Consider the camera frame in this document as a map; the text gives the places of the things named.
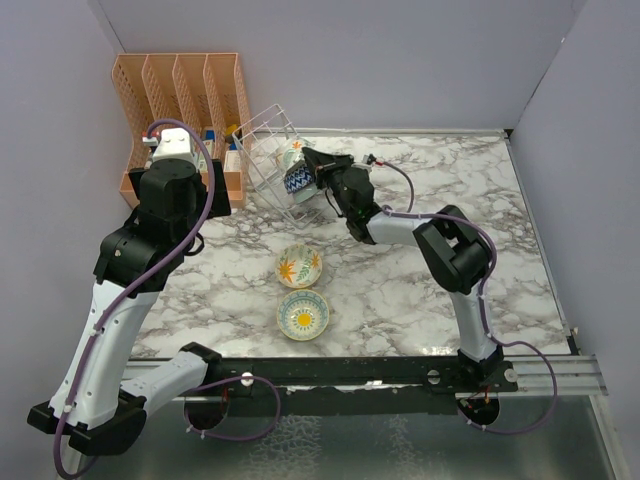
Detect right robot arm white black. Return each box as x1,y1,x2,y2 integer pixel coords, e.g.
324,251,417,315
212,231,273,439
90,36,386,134
302,147,504,391

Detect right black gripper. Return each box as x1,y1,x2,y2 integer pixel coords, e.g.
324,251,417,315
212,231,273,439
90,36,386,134
300,149,354,220

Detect orange flower leaf bowl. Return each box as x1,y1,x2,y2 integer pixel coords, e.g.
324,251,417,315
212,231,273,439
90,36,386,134
275,244,323,289

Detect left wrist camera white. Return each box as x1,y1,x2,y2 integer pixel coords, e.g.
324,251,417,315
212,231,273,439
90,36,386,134
150,127,196,166

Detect peach plastic file organizer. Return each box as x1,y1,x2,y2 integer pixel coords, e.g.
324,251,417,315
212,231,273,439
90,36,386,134
111,51,253,209

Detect white wire dish rack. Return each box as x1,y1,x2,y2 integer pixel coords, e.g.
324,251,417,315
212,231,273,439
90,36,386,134
232,104,323,230

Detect teal grid pattern bowl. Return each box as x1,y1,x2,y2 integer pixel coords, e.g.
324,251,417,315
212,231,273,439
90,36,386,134
293,183,318,205

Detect yellow sun blue bowl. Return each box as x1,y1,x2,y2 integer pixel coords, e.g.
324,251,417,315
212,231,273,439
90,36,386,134
276,289,330,342

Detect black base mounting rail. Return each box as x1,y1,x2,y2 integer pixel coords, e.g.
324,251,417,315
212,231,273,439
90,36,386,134
203,356,518,417

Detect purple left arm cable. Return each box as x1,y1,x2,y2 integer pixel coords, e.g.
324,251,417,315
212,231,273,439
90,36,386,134
53,118,217,480

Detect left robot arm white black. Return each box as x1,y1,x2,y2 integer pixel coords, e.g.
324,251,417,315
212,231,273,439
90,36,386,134
27,159,231,457

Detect small items in organizer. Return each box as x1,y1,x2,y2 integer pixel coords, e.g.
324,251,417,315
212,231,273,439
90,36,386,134
144,124,244,174

